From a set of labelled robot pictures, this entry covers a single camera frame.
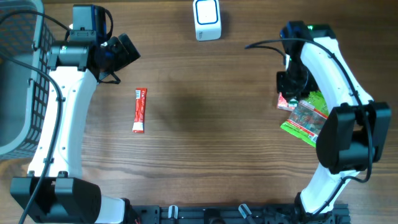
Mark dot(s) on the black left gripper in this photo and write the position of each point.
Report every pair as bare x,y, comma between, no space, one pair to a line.
125,58

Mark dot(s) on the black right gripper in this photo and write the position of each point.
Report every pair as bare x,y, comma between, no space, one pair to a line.
286,91

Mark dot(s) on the orange tissue pack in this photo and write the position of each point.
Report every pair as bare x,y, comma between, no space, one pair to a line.
282,104

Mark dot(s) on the green snack bag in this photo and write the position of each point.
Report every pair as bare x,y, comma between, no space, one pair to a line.
307,118

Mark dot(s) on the red white box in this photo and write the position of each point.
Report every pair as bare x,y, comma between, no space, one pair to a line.
138,125

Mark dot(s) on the green white box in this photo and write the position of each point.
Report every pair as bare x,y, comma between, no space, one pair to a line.
293,102

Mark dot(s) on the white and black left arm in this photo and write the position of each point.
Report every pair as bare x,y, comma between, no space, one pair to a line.
53,190

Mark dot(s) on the white barcode scanner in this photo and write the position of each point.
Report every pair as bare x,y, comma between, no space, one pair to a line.
207,19

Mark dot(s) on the dark grey plastic basket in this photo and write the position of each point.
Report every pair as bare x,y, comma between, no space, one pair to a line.
24,93

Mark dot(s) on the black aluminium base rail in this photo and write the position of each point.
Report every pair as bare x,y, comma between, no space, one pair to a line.
268,214

